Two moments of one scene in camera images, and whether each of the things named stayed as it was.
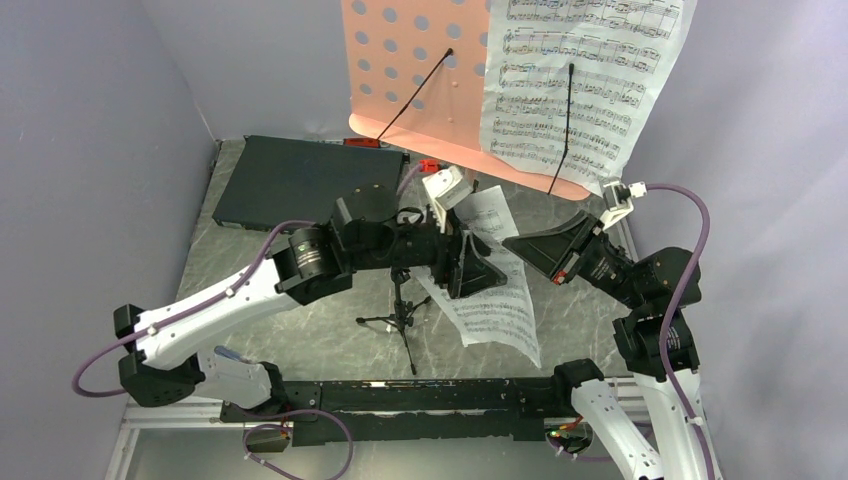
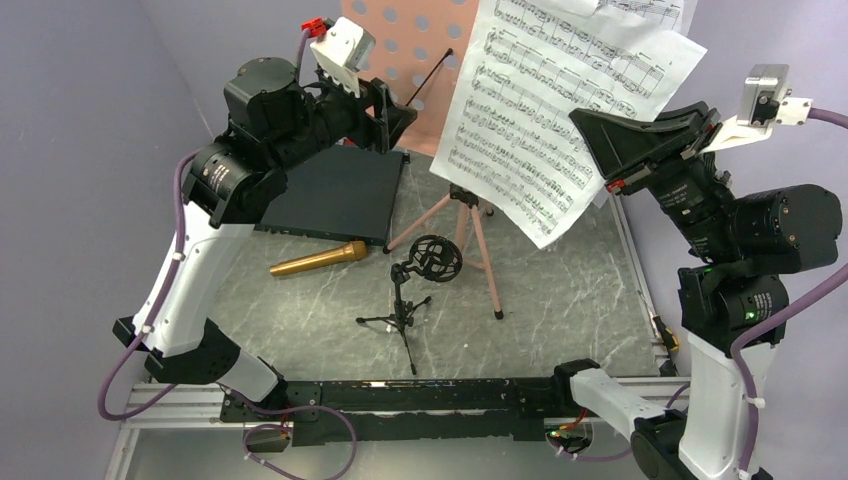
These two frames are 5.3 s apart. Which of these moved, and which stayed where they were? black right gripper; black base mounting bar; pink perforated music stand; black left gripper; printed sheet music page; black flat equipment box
Moved: black right gripper; printed sheet music page; black left gripper
Stayed: black base mounting bar; black flat equipment box; pink perforated music stand
